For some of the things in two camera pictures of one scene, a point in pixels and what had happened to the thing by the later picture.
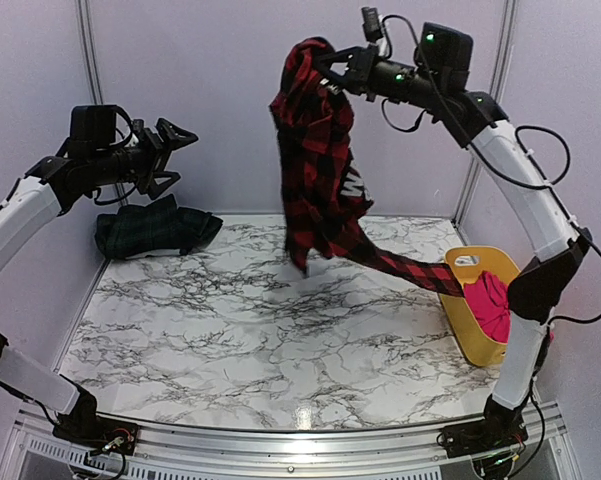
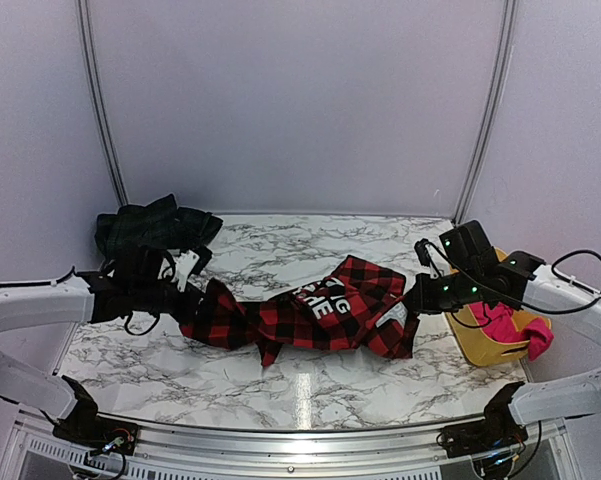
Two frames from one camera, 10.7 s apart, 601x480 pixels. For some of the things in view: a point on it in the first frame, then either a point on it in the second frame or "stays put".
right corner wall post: [505, 22] stays put
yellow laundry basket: [479, 347] stays put
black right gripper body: [369, 78] → [464, 289]
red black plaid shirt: [326, 185] → [355, 306]
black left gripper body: [141, 161] → [147, 300]
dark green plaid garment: [159, 225] stays put
